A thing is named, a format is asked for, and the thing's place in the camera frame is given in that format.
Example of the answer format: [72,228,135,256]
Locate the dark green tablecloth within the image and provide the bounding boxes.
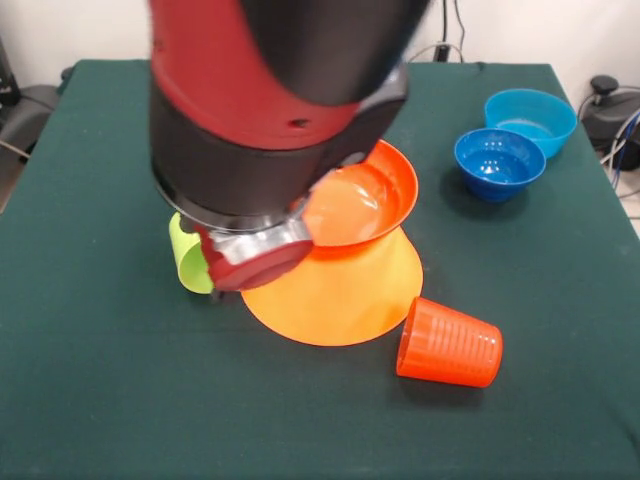
[0,58,640,480]

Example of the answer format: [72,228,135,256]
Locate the light green cup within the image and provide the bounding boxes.
[167,212,215,295]

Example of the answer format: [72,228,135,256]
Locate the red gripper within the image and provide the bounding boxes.
[194,227,314,292]

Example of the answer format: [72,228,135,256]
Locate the shallow red-orange bowl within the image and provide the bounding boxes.
[299,139,420,262]

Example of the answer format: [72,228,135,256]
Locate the tangle of floor cables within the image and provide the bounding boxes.
[599,110,640,174]

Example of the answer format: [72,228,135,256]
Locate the dark grey chair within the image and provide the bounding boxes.
[0,83,64,151]

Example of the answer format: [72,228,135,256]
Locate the red-orange cup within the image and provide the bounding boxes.
[395,295,505,389]

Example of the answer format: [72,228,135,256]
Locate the small light blue bowl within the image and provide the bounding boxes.
[483,88,579,160]

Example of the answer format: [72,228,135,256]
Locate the large light orange bowl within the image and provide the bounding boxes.
[241,224,425,348]

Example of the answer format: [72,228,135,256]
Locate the small dark blue bowl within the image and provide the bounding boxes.
[453,128,547,204]

